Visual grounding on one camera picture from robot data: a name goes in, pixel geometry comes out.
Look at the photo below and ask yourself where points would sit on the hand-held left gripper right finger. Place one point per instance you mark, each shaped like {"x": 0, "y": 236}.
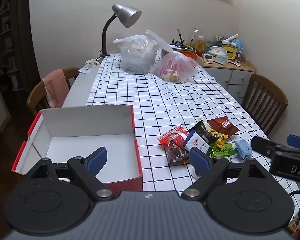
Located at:
{"x": 200, "y": 161}

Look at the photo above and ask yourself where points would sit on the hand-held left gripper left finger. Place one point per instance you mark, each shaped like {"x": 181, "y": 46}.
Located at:
{"x": 98, "y": 158}

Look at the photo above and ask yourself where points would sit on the light blue snack packet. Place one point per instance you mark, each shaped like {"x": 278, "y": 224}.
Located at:
{"x": 243, "y": 148}

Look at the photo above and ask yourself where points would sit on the shiny brown candy packet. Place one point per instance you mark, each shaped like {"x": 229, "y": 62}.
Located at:
{"x": 176, "y": 156}

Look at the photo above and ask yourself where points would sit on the green snack bar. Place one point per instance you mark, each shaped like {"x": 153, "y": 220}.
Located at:
{"x": 222, "y": 151}

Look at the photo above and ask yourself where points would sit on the black snack packet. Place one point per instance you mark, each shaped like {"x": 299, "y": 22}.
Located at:
{"x": 202, "y": 132}

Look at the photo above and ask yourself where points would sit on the red cardboard box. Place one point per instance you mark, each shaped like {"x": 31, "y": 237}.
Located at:
{"x": 65, "y": 125}

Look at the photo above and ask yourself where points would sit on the clear plastic bag with snacks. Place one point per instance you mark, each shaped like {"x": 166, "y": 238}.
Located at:
{"x": 176, "y": 66}

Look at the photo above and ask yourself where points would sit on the white blue snack packet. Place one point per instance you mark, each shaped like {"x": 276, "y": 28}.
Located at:
{"x": 196, "y": 143}

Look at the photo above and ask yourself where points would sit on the yellow snack packet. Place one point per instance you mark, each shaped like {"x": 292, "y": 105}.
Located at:
{"x": 218, "y": 137}

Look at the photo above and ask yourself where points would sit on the brown red snack packet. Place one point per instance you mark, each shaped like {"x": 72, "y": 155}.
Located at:
{"x": 225, "y": 127}

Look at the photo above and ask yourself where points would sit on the wooden chair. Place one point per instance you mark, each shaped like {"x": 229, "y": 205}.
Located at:
{"x": 265, "y": 97}
{"x": 36, "y": 95}

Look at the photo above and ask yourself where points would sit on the grey drawer cabinet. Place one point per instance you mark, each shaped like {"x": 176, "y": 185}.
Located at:
{"x": 240, "y": 78}

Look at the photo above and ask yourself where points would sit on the checkered tablecloth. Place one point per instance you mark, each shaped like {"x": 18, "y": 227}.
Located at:
{"x": 165, "y": 100}

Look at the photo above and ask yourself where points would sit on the pink cloth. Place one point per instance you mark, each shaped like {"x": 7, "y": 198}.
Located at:
{"x": 56, "y": 87}

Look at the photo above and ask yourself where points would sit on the paper leaflet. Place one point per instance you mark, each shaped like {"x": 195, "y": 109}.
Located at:
{"x": 87, "y": 68}

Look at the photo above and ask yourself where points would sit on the tissue box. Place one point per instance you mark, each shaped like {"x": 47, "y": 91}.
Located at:
{"x": 218, "y": 56}

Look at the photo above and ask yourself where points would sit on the yellow box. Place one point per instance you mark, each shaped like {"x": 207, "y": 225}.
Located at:
{"x": 230, "y": 51}

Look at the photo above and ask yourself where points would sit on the white kitchen timer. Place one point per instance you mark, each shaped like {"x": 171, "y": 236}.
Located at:
{"x": 207, "y": 58}

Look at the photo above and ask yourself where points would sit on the orange container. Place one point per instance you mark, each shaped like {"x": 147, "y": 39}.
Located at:
{"x": 188, "y": 54}

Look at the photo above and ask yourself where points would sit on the grey clear plastic bag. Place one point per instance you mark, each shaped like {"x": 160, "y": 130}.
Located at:
{"x": 137, "y": 55}

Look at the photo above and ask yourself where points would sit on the white tube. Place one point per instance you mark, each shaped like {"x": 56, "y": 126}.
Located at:
{"x": 230, "y": 38}

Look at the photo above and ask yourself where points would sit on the yellow liquid bottle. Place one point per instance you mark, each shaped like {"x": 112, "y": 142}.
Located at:
{"x": 200, "y": 46}

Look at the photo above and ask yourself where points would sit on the pale calligraphy brush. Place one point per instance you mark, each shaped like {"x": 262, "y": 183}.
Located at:
{"x": 192, "y": 41}

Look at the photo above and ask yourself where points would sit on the black calligraphy brush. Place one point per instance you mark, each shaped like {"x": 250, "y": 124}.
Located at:
{"x": 180, "y": 36}

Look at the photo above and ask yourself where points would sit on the silver desk lamp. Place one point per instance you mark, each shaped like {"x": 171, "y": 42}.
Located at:
{"x": 126, "y": 15}

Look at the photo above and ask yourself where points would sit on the dark bookshelf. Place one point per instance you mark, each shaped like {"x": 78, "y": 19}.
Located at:
{"x": 5, "y": 42}

